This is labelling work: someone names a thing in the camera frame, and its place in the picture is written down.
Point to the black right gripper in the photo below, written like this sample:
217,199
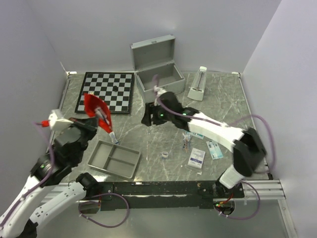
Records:
151,108

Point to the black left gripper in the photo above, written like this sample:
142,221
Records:
89,125

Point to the white gauze bandage roll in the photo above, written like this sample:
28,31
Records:
101,114

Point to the red fabric zipper pouch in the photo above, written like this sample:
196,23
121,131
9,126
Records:
95,107

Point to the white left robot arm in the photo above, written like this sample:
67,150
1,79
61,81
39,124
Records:
27,214

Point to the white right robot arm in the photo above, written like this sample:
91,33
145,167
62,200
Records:
245,144

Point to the clear bag of swabs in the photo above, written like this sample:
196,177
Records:
186,142

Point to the white medical tape roll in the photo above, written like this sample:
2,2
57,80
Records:
164,155

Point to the black and white chessboard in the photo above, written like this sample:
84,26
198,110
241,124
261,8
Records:
101,85

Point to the white ointment tube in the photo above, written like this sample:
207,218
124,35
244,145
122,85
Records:
113,138

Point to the grey divided plastic tray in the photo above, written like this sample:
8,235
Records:
114,159

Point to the white metronome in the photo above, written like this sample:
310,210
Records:
197,88

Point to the grey metal first-aid case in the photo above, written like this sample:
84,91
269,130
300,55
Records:
156,56

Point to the teal alcohol wipe packet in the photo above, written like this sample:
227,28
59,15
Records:
195,135

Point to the white gauze pad packet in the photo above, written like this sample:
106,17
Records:
196,158

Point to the blue white bandage packet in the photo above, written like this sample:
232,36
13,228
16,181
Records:
214,150

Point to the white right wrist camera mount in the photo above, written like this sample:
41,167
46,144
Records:
158,91

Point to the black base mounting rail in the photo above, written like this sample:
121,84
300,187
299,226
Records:
165,194

